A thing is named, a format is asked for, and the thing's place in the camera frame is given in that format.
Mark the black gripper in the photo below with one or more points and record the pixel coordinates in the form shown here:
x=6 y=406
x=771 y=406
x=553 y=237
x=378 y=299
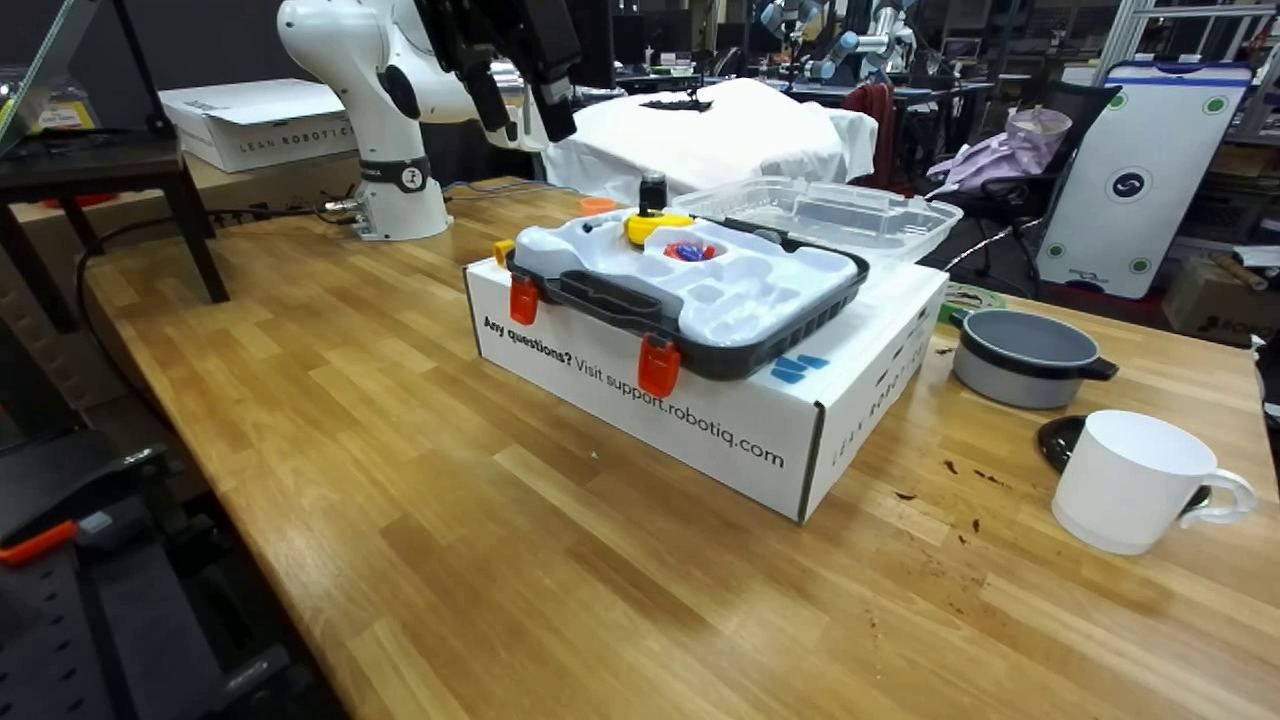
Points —
x=493 y=26

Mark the yellow toy peg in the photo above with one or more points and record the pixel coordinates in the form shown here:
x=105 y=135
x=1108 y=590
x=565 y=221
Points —
x=504 y=248

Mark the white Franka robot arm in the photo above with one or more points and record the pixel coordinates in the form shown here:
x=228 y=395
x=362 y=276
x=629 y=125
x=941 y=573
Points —
x=381 y=123

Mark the orange toy piece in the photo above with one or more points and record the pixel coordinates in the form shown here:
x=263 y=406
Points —
x=596 y=205

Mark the yellow toy with black knob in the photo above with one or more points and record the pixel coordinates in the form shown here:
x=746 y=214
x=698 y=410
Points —
x=652 y=227

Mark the orange case latch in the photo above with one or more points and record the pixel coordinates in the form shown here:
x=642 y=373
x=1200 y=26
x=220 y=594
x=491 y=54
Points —
x=656 y=367
x=524 y=301

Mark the white cloth heap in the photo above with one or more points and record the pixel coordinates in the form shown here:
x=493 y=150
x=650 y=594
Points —
x=723 y=135

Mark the blue and red toy piece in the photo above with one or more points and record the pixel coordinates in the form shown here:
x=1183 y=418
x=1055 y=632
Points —
x=692 y=248

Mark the stack of white flat boxes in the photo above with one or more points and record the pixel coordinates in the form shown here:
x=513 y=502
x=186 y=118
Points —
x=263 y=123

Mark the white grey toy tool case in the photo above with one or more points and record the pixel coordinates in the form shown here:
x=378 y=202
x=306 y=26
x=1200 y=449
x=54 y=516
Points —
x=707 y=284

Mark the clear plastic case lid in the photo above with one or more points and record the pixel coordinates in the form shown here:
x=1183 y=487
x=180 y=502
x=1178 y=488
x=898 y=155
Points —
x=843 y=214

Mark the white cardboard box with print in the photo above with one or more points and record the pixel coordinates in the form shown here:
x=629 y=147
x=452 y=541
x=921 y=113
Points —
x=692 y=403

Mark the black side table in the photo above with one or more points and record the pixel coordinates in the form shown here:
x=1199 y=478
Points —
x=94 y=165

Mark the purple cloth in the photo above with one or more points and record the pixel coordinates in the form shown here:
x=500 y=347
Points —
x=1000 y=150

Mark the grey pot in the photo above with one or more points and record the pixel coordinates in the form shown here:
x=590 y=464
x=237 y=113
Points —
x=1027 y=362

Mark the white cart panel with logo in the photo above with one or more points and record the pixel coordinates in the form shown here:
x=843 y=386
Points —
x=1140 y=184

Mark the black round coaster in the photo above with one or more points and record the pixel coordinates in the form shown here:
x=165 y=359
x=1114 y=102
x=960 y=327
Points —
x=1060 y=442

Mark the black perforated equipment plate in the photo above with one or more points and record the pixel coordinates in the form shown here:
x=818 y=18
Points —
x=123 y=626

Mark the white mug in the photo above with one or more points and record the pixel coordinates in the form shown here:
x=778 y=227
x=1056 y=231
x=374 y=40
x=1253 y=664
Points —
x=1127 y=487

